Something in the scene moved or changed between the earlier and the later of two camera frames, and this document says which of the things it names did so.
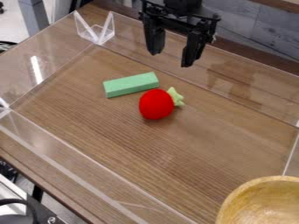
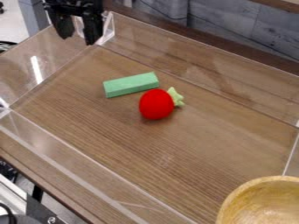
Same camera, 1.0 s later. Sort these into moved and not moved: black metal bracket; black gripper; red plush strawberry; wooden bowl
Moved: black gripper
Not moved: red plush strawberry; black metal bracket; wooden bowl
